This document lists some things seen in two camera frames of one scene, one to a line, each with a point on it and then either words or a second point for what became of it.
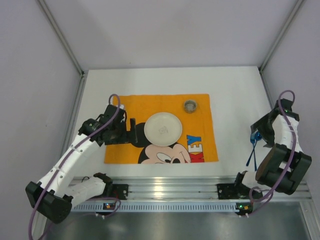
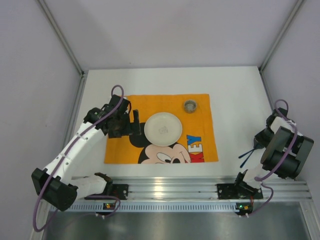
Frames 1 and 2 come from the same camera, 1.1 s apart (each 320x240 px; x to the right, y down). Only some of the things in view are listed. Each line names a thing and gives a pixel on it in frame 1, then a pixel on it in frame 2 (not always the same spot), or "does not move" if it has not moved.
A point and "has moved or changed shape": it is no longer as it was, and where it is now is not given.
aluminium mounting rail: (195, 187) does not move
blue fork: (252, 139) to (245, 160)
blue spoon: (258, 137) has moved or changed shape
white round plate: (163, 129) does not move
